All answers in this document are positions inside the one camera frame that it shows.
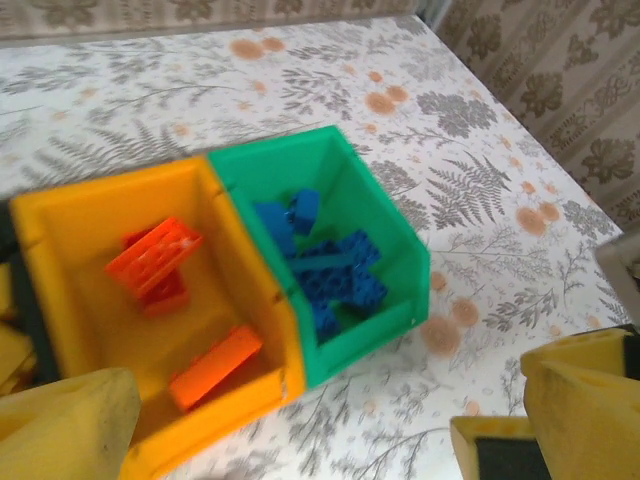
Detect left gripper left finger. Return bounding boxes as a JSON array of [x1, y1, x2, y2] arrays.
[[0, 366, 142, 480]]

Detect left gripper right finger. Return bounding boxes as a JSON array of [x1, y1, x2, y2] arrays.
[[448, 326, 640, 480]]

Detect yellow lego brick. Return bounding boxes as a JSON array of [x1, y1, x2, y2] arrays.
[[0, 321, 40, 400]]

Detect orange lego brick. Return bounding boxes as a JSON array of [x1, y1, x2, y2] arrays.
[[103, 216, 205, 302], [168, 325, 265, 412], [122, 229, 192, 318]]

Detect dark blue lego brick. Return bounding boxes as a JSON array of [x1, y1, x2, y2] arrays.
[[293, 228, 390, 307]]

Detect yellow plastic bin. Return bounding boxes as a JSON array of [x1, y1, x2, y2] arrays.
[[8, 156, 307, 480]]

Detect green plastic bin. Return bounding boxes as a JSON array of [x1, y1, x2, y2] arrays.
[[206, 124, 432, 390]]

